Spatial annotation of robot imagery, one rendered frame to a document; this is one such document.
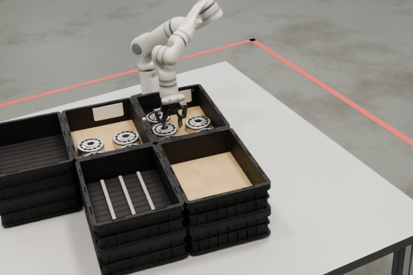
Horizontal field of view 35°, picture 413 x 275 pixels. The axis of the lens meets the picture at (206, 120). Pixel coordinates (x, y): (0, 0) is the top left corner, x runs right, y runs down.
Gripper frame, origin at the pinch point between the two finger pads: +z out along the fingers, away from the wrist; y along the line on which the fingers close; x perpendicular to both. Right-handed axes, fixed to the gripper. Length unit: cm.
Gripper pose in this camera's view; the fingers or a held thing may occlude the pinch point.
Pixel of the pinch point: (172, 126)
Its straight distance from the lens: 264.7
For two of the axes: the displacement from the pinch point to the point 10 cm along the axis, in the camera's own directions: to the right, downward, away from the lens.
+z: 0.6, 8.6, 5.0
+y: -9.5, 2.0, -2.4
